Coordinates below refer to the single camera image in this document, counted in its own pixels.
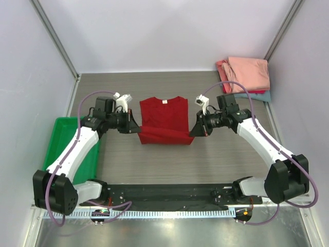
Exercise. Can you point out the salmon folded t shirt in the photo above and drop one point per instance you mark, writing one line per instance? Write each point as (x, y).
(223, 74)

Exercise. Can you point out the slotted cable duct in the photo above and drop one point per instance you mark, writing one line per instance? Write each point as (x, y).
(93, 213)

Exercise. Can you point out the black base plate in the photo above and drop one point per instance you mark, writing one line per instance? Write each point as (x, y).
(145, 196)

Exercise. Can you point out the red t shirt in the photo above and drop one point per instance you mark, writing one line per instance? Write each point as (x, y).
(165, 122)

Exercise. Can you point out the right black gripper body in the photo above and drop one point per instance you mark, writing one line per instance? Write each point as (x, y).
(202, 123)

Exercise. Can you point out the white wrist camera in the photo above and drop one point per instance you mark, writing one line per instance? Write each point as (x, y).
(203, 102)
(122, 102)

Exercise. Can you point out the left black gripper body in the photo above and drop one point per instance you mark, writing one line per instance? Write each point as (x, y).
(119, 121)

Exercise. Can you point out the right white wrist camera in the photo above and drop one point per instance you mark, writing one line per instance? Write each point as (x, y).
(203, 102)

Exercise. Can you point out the pink folded t shirt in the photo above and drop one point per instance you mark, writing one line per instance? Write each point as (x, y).
(251, 73)

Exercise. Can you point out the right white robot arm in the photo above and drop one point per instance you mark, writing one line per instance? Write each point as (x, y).
(286, 178)

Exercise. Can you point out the right aluminium frame post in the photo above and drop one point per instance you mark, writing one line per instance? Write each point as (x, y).
(287, 21)

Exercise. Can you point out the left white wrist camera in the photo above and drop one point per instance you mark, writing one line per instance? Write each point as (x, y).
(122, 102)

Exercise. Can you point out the aluminium frame post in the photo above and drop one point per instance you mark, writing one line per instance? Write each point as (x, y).
(54, 37)
(287, 21)

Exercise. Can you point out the left aluminium frame post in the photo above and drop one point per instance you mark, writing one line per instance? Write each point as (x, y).
(54, 37)

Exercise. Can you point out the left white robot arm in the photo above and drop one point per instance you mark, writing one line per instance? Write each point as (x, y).
(53, 188)

